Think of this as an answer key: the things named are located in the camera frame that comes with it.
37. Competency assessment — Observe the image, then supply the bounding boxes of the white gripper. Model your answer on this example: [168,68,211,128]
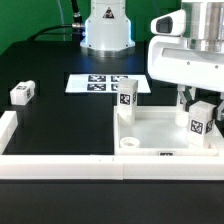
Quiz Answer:
[147,8,224,121]

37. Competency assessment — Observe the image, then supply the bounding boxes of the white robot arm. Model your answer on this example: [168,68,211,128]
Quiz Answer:
[80,0,224,121]

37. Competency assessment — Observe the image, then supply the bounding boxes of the white square table top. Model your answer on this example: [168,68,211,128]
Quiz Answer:
[114,106,224,157]

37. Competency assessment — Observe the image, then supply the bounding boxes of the white marker base plate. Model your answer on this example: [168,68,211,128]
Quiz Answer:
[65,74,151,93]

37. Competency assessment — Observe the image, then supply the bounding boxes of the white U-shaped obstacle fence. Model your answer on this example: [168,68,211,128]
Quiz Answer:
[0,111,224,180]

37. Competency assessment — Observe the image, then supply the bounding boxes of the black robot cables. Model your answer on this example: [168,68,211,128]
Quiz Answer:
[27,0,86,42]

